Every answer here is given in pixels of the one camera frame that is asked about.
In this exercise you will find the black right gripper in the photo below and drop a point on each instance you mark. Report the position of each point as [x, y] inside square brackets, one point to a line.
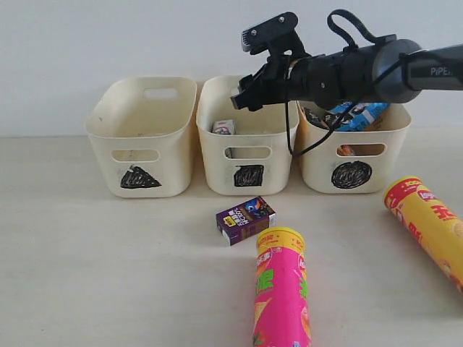
[274, 84]

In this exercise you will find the white blue milk carton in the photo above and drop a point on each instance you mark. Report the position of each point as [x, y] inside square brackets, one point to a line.
[224, 127]

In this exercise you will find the black orange snack bag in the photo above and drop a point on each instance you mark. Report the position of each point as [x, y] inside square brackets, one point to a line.
[314, 119]

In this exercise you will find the blue noodle snack bag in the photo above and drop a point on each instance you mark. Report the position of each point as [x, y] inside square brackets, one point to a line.
[359, 117]

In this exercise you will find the purple drink carton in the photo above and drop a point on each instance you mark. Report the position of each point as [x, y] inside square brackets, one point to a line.
[245, 220]

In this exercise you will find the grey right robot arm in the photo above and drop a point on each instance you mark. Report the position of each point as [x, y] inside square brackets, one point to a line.
[395, 72]

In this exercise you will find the cream bin with square mark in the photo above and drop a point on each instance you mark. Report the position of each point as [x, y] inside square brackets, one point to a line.
[256, 160]

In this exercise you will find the cream bin with triangle mark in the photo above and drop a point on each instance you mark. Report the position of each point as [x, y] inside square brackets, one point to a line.
[142, 132]

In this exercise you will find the cream bin with circle mark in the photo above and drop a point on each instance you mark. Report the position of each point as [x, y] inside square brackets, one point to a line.
[357, 162]

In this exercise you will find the yellow Lays chips can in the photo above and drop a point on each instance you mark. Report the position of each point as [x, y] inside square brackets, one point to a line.
[435, 227]

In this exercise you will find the pink Lays chips can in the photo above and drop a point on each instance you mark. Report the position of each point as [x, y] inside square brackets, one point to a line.
[281, 312]

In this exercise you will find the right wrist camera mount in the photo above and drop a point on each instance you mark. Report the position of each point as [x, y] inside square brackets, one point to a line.
[278, 36]

